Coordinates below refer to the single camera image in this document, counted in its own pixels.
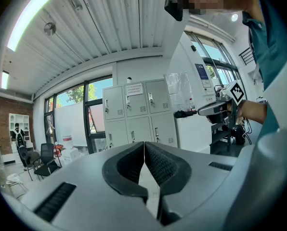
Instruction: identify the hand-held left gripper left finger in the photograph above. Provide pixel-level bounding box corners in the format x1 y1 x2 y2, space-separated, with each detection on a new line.
101 141 149 204

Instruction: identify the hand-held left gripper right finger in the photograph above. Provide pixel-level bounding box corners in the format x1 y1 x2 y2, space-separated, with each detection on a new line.
144 141 192 227

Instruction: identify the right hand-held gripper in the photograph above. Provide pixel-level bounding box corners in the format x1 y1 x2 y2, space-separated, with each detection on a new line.
197 80 248 130

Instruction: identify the grey metal locker door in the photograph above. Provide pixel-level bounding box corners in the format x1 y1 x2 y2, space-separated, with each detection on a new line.
104 119 129 151

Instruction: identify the grey metal locker cabinet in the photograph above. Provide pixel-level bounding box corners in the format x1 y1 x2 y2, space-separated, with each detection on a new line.
102 78 179 151

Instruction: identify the person's right forearm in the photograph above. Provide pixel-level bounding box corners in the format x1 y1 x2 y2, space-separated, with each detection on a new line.
236 99 269 125

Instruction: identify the white shelf unit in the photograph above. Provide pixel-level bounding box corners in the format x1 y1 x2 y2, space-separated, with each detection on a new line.
9 113 35 151

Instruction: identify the person's right hand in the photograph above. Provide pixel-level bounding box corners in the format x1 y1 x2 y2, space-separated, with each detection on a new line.
219 102 234 116

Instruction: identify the black metal railing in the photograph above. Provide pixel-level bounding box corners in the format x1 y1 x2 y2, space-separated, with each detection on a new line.
238 47 257 66

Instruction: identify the black framed window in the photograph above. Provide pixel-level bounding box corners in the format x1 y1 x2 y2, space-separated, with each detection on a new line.
184 30 243 88
44 75 113 155

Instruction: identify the black bag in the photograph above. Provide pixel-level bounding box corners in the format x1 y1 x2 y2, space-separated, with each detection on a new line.
231 125 246 146

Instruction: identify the white low counter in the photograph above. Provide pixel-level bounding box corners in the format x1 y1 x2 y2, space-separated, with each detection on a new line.
174 115 213 154

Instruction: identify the black shelf rack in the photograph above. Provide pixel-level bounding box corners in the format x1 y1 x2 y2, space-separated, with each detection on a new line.
209 122 232 155

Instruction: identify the black folded umbrella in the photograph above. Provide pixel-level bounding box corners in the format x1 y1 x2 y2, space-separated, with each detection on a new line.
173 110 197 119

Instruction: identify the clear plastic bag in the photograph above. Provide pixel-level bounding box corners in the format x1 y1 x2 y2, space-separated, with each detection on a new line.
163 72 196 112

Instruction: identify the person in teal shirt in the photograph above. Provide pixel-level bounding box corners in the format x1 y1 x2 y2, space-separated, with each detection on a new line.
241 0 287 139

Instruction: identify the white cardboard box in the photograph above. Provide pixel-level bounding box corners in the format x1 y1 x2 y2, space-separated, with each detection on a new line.
61 147 80 165

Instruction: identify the white paper note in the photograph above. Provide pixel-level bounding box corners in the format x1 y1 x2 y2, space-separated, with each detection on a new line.
124 83 144 96

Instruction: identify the black office chair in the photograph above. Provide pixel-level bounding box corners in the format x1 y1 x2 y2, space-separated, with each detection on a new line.
34 142 62 181

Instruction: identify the dark padded chair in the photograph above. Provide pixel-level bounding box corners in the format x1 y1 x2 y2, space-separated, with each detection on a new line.
25 150 42 181

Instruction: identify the short ceiling light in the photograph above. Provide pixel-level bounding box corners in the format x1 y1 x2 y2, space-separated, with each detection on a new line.
0 70 10 90

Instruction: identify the round metal ceiling fixture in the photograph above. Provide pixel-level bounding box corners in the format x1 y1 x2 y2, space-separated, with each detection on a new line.
43 22 57 37

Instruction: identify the long ceiling light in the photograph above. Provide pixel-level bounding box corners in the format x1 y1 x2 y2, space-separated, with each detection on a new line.
6 0 55 52

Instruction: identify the blue white wall poster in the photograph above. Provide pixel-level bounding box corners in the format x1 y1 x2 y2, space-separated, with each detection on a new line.
194 63 214 96

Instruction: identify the black head-worn camera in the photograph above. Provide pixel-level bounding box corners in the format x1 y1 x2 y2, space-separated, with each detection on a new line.
164 0 190 22

